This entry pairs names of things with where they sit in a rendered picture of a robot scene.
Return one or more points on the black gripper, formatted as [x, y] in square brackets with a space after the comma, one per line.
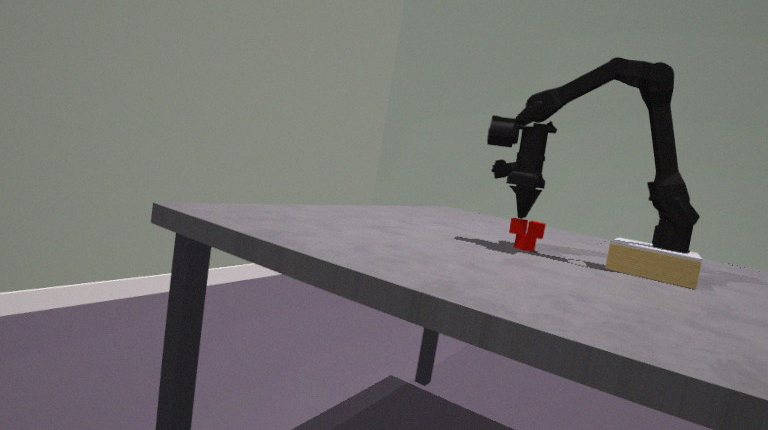
[527, 179]

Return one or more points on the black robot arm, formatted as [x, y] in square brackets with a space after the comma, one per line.
[668, 191]

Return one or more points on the red cube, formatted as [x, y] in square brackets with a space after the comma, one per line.
[524, 242]
[518, 226]
[535, 229]

